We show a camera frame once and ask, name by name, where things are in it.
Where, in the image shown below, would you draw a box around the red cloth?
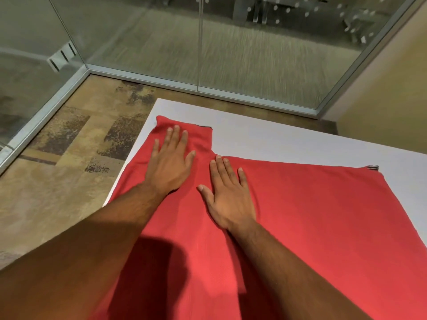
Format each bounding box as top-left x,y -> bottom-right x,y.
88,115 -> 427,320

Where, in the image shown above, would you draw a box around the person's left forearm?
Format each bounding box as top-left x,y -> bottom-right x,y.
0,183 -> 167,320

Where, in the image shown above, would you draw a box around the person's right forearm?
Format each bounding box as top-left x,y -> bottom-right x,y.
227,219 -> 373,320

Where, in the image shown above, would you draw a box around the person's left hand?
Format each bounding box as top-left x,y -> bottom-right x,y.
143,125 -> 197,197

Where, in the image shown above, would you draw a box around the person's right hand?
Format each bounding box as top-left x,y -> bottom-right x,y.
197,155 -> 257,231

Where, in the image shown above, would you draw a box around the metal glass door clamp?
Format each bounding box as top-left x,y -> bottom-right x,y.
48,42 -> 78,72

